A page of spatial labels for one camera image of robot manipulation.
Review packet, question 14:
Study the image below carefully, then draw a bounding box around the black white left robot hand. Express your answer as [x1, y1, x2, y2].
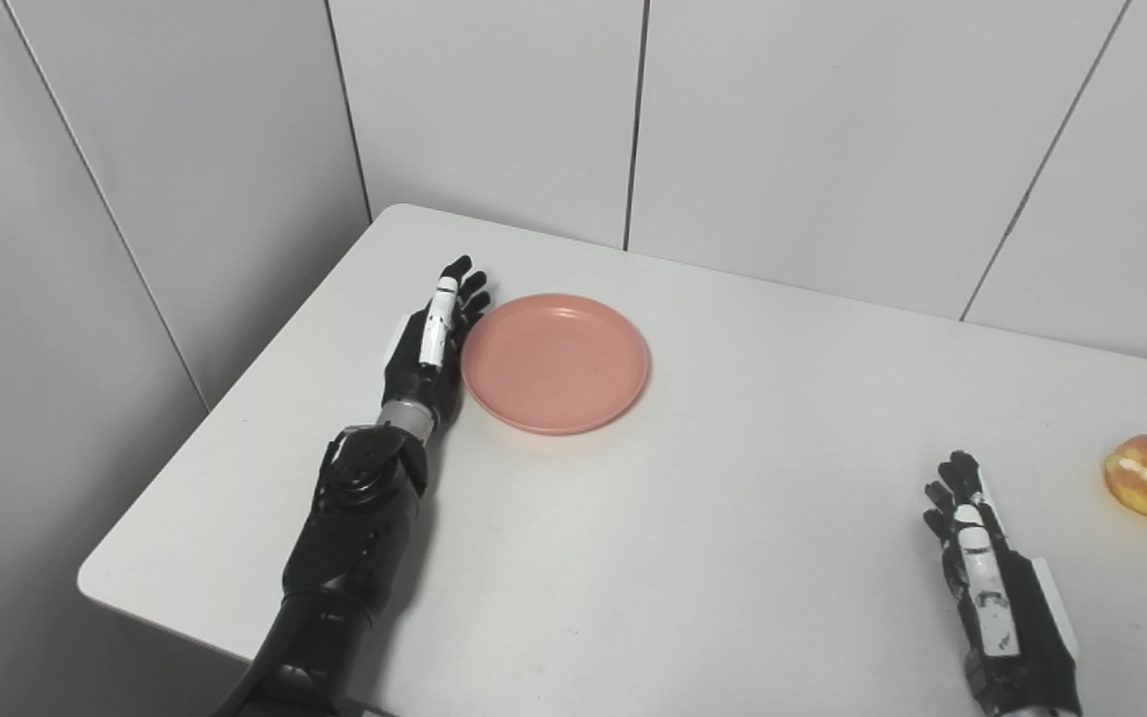
[381, 255, 492, 428]

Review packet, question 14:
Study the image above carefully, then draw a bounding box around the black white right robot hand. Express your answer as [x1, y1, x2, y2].
[923, 450, 1083, 717]

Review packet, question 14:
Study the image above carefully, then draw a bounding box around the pink round plate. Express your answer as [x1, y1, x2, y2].
[460, 292, 651, 436]

